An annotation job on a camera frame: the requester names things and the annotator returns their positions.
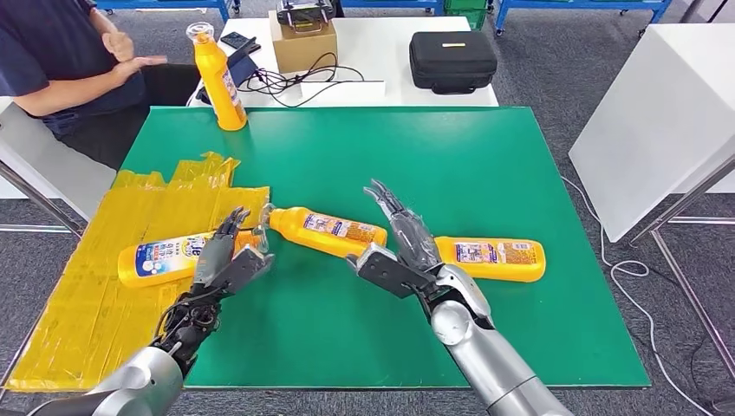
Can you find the person's right hand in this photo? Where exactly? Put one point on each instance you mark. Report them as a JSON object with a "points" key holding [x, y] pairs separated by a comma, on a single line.
{"points": [[129, 70]]}

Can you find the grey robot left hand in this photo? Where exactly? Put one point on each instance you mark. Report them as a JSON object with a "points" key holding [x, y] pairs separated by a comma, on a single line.
{"points": [[213, 261]]}

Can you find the person's left hand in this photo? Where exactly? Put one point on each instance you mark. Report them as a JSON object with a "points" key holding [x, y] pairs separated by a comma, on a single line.
{"points": [[119, 47]]}

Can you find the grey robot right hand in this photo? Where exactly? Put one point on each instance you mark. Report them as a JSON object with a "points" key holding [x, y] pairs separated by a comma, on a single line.
{"points": [[413, 241]]}

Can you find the orange detergent bottle clear cap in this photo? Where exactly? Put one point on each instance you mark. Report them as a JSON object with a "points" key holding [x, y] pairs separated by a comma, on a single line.
{"points": [[224, 103], [161, 258], [517, 272], [293, 224]]}

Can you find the person's left forearm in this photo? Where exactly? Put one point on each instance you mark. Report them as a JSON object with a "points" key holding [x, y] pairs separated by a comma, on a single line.
{"points": [[103, 23]]}

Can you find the person's right forearm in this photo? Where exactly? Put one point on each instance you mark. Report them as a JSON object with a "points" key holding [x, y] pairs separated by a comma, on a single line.
{"points": [[63, 97]]}

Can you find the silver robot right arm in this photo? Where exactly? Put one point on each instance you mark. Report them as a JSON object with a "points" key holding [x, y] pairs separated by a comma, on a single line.
{"points": [[488, 356]]}

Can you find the person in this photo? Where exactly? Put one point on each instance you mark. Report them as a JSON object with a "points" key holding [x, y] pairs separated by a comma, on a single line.
{"points": [[40, 52]]}

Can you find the green table board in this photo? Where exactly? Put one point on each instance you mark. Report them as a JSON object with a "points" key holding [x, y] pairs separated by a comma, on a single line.
{"points": [[430, 161]]}

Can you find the black smartphone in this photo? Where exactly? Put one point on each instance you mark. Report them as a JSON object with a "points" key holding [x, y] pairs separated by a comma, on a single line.
{"points": [[234, 39]]}

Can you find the dark blue tablet folder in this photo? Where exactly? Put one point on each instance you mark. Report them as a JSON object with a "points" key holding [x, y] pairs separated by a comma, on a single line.
{"points": [[246, 69]]}

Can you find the white bench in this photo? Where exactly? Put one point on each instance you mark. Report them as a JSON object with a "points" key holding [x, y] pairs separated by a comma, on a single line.
{"points": [[46, 169]]}

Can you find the yellow taped plastic sheet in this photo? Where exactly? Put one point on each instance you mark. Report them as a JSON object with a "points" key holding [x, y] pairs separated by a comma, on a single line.
{"points": [[86, 321]]}

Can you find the metal bench leg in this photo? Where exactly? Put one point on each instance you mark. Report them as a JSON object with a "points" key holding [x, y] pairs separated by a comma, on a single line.
{"points": [[34, 198]]}

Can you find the brown cardboard box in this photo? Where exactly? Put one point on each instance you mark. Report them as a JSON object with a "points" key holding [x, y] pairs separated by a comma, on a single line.
{"points": [[302, 53]]}

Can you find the black zip carrying case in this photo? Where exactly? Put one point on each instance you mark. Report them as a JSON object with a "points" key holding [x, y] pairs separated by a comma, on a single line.
{"points": [[453, 64]]}

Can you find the white table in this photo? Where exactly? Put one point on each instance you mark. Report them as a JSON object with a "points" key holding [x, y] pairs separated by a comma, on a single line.
{"points": [[373, 49]]}

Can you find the green plastic crate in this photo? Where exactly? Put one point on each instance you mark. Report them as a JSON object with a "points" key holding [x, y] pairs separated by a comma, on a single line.
{"points": [[465, 8]]}

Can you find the large white tabletop panel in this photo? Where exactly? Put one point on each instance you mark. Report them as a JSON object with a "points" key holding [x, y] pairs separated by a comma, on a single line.
{"points": [[660, 115]]}

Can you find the blue metal rack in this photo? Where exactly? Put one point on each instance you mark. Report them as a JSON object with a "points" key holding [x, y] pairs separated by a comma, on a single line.
{"points": [[574, 3]]}

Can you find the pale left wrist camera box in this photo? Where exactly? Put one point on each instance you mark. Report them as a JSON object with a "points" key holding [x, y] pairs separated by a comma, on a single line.
{"points": [[244, 270]]}

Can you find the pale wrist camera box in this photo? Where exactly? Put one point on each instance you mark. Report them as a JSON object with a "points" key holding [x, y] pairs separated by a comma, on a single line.
{"points": [[244, 270], [385, 272]]}

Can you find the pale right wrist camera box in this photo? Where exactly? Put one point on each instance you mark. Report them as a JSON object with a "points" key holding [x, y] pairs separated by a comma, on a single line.
{"points": [[385, 272]]}

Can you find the metal table frame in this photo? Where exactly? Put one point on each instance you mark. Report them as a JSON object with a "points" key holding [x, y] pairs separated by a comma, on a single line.
{"points": [[688, 293]]}

